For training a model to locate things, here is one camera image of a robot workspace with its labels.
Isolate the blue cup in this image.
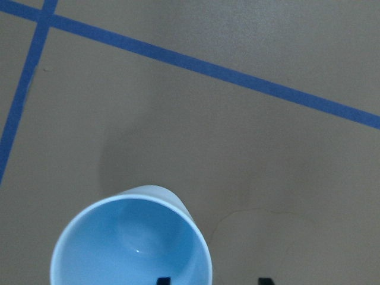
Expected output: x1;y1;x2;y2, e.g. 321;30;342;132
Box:
50;185;213;284

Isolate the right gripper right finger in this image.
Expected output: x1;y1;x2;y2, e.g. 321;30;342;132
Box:
258;277;275;285

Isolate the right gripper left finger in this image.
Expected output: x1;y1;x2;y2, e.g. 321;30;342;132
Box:
156;277;171;285

